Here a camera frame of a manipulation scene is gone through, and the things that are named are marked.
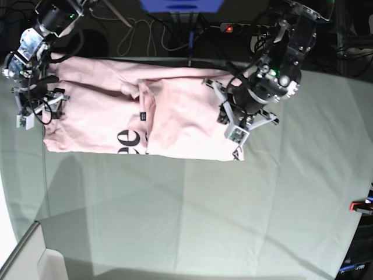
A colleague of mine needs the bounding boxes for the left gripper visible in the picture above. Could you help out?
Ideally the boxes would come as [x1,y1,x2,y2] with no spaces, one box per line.
[203,78,279,133]

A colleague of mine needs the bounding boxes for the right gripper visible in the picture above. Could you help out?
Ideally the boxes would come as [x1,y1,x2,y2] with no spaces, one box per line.
[11,87,70,125]

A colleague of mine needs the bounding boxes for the pink t-shirt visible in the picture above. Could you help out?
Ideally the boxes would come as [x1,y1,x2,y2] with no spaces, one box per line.
[44,57,244,162]

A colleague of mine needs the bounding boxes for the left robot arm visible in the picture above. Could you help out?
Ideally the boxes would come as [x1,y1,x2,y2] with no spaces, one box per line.
[203,1,335,148]

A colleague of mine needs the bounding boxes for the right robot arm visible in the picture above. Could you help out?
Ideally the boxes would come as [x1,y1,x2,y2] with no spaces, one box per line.
[2,1,91,130]

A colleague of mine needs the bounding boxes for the black power strip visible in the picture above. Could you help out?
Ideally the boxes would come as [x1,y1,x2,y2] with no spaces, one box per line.
[219,23,276,36]

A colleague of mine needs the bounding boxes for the green table cloth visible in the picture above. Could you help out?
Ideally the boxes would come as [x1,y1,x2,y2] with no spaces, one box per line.
[1,71,372,279]

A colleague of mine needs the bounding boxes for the blue box at top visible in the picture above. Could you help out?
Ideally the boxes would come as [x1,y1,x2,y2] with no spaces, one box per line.
[141,0,224,13]

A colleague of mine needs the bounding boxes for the red right table clamp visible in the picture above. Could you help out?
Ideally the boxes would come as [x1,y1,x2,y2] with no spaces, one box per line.
[349,198,372,215]

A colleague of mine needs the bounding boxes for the white bin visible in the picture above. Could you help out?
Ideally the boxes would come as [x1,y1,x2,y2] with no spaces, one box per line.
[1,221,68,280]

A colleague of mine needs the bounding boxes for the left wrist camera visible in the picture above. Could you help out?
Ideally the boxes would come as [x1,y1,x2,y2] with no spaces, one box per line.
[224,122,250,147]

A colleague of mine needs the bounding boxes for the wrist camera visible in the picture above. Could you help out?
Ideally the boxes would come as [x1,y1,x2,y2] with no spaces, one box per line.
[16,113,35,130]
[224,122,250,147]

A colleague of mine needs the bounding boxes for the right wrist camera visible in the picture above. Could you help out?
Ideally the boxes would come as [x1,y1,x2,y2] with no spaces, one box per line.
[16,113,35,130]

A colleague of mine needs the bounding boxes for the blue clamp handle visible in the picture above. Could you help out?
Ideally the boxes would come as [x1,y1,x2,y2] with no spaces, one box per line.
[188,30,195,51]

